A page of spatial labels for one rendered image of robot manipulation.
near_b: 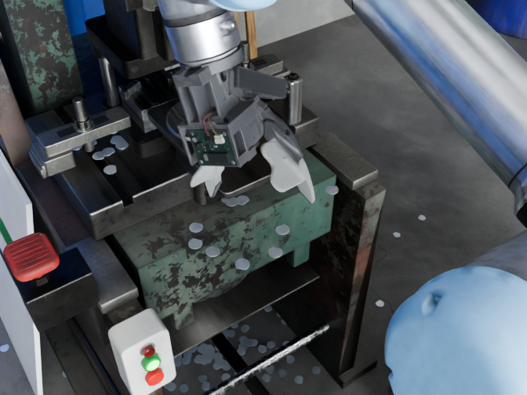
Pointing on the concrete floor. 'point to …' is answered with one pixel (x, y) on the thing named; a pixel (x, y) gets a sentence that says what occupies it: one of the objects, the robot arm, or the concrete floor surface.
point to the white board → (10, 306)
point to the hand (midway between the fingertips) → (263, 197)
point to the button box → (129, 349)
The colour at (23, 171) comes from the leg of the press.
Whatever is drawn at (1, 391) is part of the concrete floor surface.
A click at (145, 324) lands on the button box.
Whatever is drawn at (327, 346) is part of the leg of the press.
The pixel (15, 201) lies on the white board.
